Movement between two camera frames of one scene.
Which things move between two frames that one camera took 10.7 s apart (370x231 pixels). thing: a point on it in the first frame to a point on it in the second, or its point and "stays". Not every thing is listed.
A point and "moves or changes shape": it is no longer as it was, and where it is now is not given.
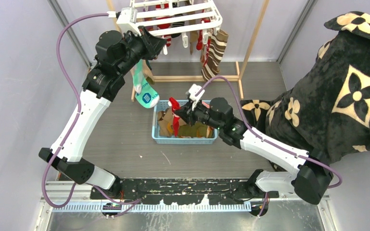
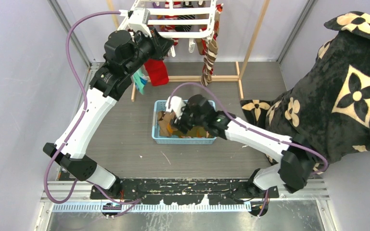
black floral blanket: x=343 y=106 stays
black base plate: x=216 y=191 stays
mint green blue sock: x=145 y=96 moves or changes shape
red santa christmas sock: x=199 y=43 to x=219 y=9
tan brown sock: x=166 y=123 stays
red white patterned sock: x=174 y=105 moves or changes shape
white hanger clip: x=185 y=39 to x=191 y=45
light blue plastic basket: x=177 y=141 stays
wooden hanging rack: x=199 y=78 stays
